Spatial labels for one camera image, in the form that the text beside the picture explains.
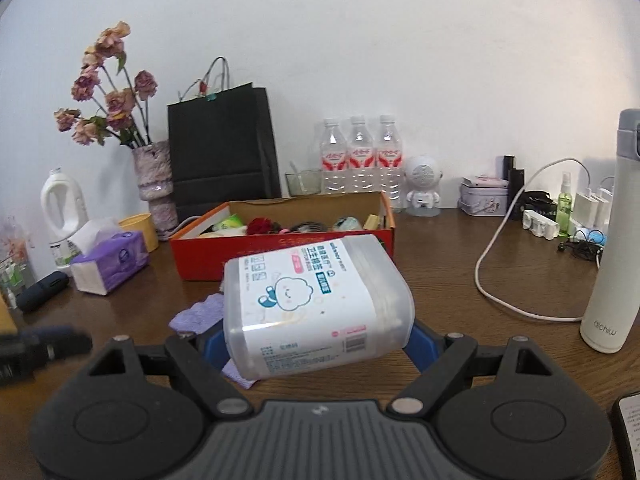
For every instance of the clear spoon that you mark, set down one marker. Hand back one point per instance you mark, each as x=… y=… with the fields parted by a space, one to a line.
x=297 y=175

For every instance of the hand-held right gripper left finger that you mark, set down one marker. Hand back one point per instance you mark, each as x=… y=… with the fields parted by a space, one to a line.
x=215 y=351

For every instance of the black pouch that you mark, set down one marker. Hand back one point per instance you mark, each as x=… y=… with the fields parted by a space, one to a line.
x=541 y=201

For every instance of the purple tissue pack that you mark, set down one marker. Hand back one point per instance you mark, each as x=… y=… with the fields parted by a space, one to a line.
x=115 y=260

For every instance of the dried pink flowers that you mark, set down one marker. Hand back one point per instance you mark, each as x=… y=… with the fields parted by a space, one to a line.
x=117 y=102

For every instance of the black phone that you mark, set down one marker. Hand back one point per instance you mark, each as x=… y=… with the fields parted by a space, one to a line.
x=629 y=435

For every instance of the purple cloth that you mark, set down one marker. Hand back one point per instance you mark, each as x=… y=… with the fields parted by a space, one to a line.
x=200 y=315

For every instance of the printed tin box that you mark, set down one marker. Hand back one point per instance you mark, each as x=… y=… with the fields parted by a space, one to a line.
x=482 y=200

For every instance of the glass bowl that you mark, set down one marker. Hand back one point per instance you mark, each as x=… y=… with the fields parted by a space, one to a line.
x=305 y=185

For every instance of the rack of small bottles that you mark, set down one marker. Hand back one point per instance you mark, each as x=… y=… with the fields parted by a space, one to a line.
x=12 y=280

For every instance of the small white blue device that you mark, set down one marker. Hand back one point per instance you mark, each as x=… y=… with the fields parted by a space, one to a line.
x=592 y=236

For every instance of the white astronaut speaker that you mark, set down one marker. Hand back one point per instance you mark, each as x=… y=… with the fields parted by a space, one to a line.
x=422 y=177

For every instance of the green spray bottle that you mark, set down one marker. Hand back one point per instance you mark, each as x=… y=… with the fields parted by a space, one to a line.
x=565 y=207

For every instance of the black paper bag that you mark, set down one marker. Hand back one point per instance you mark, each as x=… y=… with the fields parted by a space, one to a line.
x=220 y=150

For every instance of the clear water bottle red label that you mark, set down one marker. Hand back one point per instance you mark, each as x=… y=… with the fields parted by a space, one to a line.
x=360 y=155
x=333 y=157
x=389 y=155

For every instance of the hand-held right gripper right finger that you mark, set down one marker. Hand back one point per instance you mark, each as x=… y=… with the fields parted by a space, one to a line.
x=422 y=348

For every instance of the green packet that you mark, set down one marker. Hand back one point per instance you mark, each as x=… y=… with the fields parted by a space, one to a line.
x=229 y=222

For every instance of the white detergent bottle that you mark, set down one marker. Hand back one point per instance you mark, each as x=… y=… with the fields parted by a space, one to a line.
x=62 y=210

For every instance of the pale yellow sponge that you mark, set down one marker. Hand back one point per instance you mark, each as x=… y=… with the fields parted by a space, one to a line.
x=373 y=222

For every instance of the cotton swab box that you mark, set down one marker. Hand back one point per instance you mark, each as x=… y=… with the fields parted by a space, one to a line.
x=310 y=305

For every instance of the yellow cup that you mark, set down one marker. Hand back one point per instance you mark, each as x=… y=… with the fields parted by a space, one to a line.
x=142 y=227

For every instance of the white power strip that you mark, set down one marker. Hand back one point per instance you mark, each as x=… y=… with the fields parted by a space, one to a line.
x=540 y=222

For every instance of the dark blue case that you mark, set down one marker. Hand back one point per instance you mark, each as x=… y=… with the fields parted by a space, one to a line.
x=42 y=291

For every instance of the mottled purple vase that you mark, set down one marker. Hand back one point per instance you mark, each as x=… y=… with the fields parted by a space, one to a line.
x=157 y=185

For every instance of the white thermos bottle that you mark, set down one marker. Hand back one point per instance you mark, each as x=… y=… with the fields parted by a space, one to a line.
x=612 y=285

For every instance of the white charger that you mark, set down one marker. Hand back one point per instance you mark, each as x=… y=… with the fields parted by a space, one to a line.
x=604 y=207
x=585 y=207

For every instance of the red cardboard box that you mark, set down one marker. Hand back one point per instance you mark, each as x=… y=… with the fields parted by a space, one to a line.
x=200 y=260

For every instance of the black rectangular bottle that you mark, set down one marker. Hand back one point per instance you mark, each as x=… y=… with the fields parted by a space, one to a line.
x=516 y=185

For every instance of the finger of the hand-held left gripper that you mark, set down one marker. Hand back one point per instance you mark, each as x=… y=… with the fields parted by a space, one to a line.
x=65 y=342

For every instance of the black tube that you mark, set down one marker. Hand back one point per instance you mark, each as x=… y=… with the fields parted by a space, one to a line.
x=508 y=167

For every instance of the red fabric flower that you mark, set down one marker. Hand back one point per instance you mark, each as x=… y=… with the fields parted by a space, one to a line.
x=260 y=226

